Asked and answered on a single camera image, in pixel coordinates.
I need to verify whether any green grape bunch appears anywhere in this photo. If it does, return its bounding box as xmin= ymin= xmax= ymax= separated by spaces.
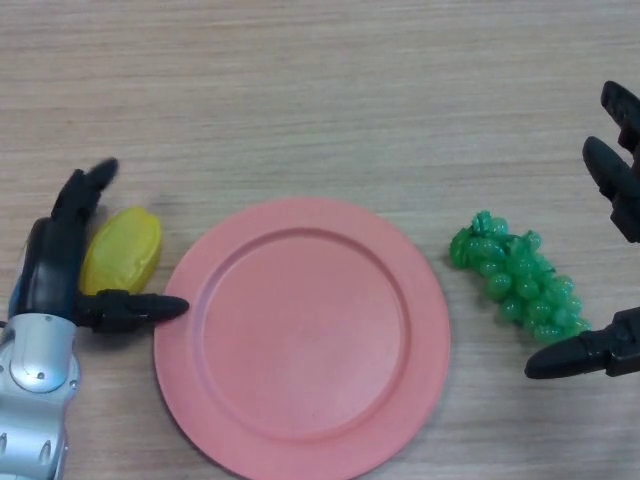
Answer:
xmin=448 ymin=209 xmax=592 ymax=345

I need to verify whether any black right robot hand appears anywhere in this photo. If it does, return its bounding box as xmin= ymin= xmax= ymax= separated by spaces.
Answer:
xmin=523 ymin=79 xmax=640 ymax=381

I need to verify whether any pink round plate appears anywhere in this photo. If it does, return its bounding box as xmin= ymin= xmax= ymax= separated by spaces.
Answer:
xmin=153 ymin=197 xmax=452 ymax=474

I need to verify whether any yellow starfruit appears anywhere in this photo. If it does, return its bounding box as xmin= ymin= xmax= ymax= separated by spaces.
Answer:
xmin=78 ymin=206 xmax=163 ymax=296

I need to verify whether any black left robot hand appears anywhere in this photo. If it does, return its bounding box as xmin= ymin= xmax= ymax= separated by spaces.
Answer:
xmin=7 ymin=157 xmax=190 ymax=335

